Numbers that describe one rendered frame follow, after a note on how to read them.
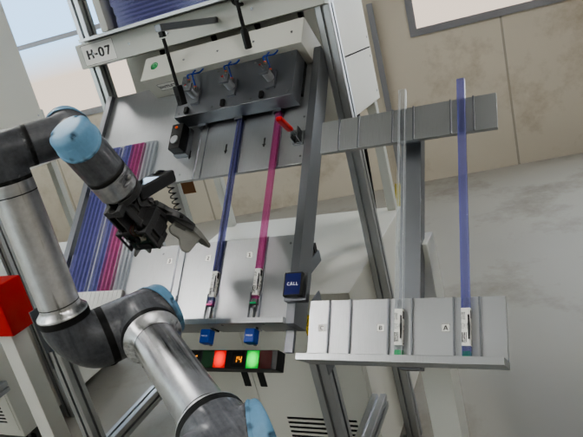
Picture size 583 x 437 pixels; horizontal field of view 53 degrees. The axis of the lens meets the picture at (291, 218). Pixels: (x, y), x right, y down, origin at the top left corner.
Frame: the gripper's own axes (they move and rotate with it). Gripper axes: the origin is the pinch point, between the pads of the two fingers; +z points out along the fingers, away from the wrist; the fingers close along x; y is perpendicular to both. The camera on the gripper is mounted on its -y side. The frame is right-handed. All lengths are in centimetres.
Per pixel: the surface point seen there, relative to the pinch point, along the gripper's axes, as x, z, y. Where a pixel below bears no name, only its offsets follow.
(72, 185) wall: -301, 168, -217
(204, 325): -0.6, 16.4, 8.9
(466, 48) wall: 21, 169, -298
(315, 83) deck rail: 20, 1, -49
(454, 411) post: 48, 41, 15
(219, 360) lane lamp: 3.6, 20.0, 15.3
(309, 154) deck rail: 20.7, 6.0, -29.0
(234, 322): 7.8, 15.1, 9.0
